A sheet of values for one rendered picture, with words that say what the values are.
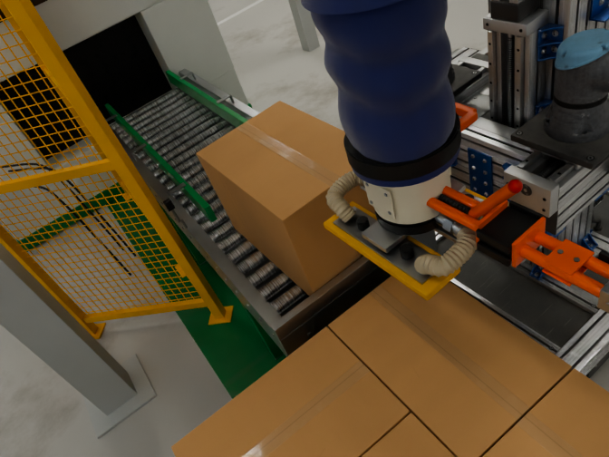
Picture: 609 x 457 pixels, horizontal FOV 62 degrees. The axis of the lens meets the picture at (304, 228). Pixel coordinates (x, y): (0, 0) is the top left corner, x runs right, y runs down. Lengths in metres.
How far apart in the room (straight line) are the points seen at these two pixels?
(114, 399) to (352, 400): 1.32
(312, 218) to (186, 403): 1.21
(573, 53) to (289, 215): 0.81
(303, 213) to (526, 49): 0.75
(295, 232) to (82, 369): 1.22
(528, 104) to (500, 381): 0.78
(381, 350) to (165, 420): 1.18
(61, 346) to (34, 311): 0.21
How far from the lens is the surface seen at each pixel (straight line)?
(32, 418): 2.90
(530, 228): 0.94
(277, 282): 1.86
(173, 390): 2.50
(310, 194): 1.51
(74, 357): 2.31
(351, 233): 1.16
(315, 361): 1.62
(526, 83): 1.57
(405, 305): 1.67
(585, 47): 1.31
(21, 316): 2.14
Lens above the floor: 1.88
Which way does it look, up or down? 41 degrees down
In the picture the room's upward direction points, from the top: 21 degrees counter-clockwise
